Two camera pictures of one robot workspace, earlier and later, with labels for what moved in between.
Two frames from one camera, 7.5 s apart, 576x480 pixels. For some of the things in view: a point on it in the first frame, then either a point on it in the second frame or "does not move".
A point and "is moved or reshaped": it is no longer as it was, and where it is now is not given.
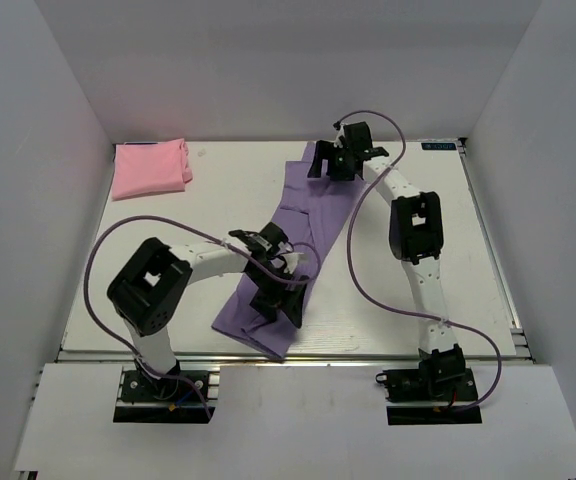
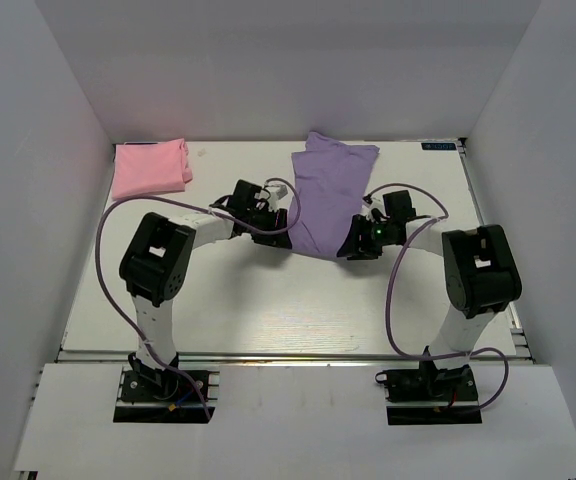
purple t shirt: x=316 y=215 is moved or reshaped
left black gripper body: x=272 y=291 to x=266 y=219
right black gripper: x=324 y=151 to x=353 y=246
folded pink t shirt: x=148 y=169 does not move
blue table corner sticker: x=438 y=146 does not move
